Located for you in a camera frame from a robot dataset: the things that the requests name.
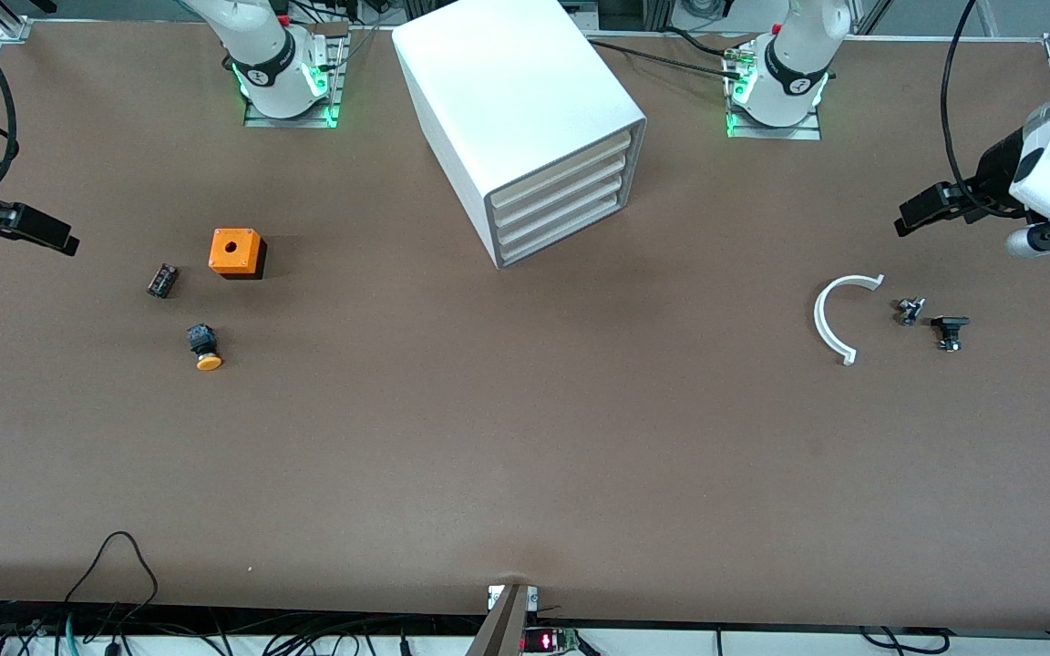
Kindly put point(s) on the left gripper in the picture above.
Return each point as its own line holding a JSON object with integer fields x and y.
{"x": 997, "y": 167}

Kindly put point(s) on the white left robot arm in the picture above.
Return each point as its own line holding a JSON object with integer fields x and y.
{"x": 794, "y": 64}

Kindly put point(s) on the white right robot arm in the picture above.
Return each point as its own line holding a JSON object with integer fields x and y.
{"x": 270, "y": 64}

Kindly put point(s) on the orange push button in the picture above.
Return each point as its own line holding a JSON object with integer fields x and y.
{"x": 204, "y": 347}

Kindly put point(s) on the small black terminal block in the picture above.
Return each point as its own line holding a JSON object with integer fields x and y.
{"x": 162, "y": 280}

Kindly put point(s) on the orange box with hole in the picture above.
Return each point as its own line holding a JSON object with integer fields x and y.
{"x": 235, "y": 252}

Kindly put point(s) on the circuit board with red display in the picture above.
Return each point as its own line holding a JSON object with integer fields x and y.
{"x": 550, "y": 640}

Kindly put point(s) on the black flat-head switch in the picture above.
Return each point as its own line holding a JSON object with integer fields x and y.
{"x": 949, "y": 324}

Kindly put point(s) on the white semicircular bracket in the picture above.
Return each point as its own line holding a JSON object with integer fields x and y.
{"x": 822, "y": 323}

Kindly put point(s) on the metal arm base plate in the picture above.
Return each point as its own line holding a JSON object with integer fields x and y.
{"x": 339, "y": 77}
{"x": 776, "y": 132}

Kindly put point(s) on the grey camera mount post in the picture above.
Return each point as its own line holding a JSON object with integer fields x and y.
{"x": 502, "y": 624}

